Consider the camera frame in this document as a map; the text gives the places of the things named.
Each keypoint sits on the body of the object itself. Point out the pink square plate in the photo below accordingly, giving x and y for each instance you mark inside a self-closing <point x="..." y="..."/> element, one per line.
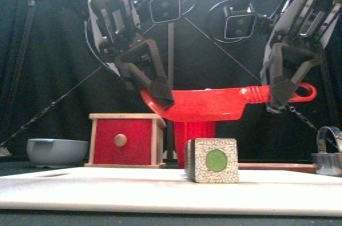
<point x="276" y="167"/>

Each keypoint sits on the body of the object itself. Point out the red plastic cup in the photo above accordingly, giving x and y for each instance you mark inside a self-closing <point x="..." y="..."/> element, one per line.
<point x="193" y="140"/>

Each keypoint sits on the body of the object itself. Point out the light grey bowl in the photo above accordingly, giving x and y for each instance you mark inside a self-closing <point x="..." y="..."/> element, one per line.
<point x="55" y="151"/>

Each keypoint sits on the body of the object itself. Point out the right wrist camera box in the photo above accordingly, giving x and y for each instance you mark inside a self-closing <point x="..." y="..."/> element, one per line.
<point x="240" y="23"/>

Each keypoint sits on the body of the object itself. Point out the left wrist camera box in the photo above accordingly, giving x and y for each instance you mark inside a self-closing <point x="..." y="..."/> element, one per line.
<point x="165" y="6"/>

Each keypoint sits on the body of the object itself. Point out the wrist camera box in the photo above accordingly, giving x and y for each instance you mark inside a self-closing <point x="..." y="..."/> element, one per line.
<point x="165" y="6"/>
<point x="240" y="23"/>

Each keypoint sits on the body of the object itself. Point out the wooden box with red drawer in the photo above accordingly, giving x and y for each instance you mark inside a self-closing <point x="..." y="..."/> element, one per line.
<point x="121" y="140"/>

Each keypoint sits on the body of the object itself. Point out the red toy pan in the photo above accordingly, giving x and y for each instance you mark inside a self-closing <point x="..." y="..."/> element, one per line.
<point x="209" y="103"/>

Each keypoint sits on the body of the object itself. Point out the vertical black frame pole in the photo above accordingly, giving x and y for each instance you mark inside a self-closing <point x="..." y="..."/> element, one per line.
<point x="170" y="53"/>

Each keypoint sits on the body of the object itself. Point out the toy sushi roll block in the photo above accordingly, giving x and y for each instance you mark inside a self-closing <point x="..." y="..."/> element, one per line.
<point x="216" y="160"/>

